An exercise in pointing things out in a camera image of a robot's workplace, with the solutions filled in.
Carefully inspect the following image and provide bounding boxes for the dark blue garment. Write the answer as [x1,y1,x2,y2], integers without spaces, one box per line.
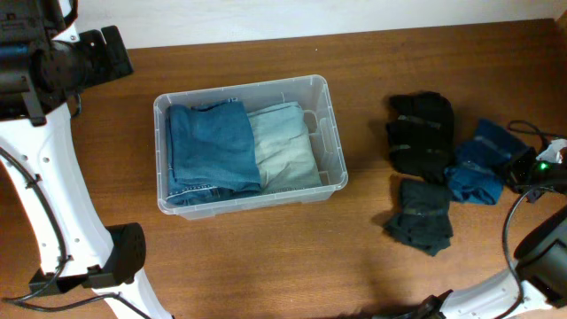
[444,119,528,206]

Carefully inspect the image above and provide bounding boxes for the light blue jeans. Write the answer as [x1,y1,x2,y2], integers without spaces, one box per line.
[248,102,322,194]

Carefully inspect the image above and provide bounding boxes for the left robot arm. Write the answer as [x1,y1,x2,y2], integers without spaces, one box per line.
[1,0,167,318]

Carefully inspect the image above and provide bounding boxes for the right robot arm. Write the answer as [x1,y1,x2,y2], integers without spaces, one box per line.
[384,143,566,318]

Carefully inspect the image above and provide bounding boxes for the clear plastic storage container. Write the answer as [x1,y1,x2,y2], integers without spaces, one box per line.
[153,74,348,220]

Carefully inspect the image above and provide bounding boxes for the dark grey folded garment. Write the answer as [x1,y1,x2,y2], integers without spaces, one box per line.
[384,179,454,256]

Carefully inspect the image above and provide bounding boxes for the black folded garment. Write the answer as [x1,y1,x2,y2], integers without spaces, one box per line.
[385,91,454,184]

